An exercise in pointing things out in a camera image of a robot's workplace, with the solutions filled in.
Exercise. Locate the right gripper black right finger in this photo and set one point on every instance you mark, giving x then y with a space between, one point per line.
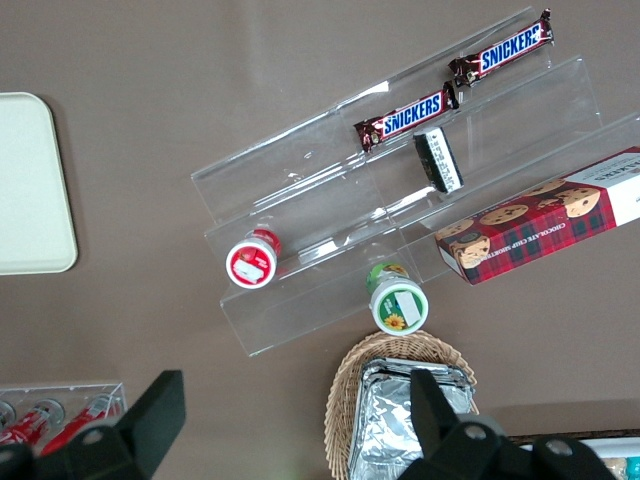
450 450

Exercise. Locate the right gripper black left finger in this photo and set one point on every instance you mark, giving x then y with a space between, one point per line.
130 440

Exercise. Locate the aluminium foil tray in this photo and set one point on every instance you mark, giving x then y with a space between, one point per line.
385 420

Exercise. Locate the oval light wicker basket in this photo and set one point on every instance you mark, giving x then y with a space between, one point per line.
340 400

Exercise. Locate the white plastic tray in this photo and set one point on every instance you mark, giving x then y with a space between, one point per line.
30 185

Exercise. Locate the red drink can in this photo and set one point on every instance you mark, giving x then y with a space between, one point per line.
5 412
82 417
30 422

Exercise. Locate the clear acrylic can holder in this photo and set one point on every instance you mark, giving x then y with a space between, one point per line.
60 389

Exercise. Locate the green-lidded small cup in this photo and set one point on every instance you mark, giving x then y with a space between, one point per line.
399 305

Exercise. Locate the teal packet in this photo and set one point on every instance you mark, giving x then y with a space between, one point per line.
632 470

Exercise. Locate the red-lidded small cup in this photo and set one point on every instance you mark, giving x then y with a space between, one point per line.
251 262

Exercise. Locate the red tartan cookie box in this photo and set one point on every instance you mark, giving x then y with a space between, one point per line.
530 230

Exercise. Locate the black and white small box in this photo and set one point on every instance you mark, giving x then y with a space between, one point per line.
440 160

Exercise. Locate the clear acrylic tiered shelf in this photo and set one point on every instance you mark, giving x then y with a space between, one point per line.
300 200
525 100

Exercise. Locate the Snickers chocolate bar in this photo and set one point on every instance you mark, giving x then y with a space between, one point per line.
505 50
410 115

